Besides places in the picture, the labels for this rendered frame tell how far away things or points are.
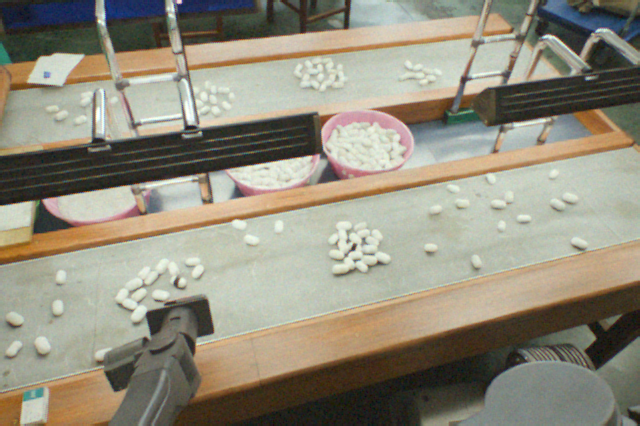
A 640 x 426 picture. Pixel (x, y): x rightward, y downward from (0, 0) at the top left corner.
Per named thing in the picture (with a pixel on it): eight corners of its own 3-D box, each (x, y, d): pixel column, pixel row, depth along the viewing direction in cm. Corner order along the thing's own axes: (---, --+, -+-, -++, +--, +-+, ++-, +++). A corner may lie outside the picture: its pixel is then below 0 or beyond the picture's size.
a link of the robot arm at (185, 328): (201, 362, 69) (186, 328, 68) (155, 381, 68) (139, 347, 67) (202, 342, 76) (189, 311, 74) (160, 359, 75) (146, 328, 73)
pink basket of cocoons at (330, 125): (422, 186, 137) (429, 162, 130) (334, 202, 131) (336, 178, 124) (388, 128, 153) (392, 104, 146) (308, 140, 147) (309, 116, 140)
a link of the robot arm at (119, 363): (197, 397, 64) (172, 342, 62) (113, 433, 62) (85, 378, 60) (200, 356, 75) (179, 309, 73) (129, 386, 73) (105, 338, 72)
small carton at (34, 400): (46, 423, 82) (42, 419, 80) (24, 429, 81) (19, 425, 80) (49, 389, 86) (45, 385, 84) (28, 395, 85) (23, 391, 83)
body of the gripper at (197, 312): (146, 307, 79) (139, 324, 72) (207, 294, 81) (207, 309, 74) (154, 343, 80) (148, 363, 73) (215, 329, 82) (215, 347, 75)
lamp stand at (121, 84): (208, 162, 139) (182, 15, 105) (137, 174, 134) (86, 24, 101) (200, 122, 150) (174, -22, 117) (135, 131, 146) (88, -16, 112)
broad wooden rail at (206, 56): (499, 69, 197) (515, 27, 183) (21, 133, 157) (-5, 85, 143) (485, 54, 204) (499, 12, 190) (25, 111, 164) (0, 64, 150)
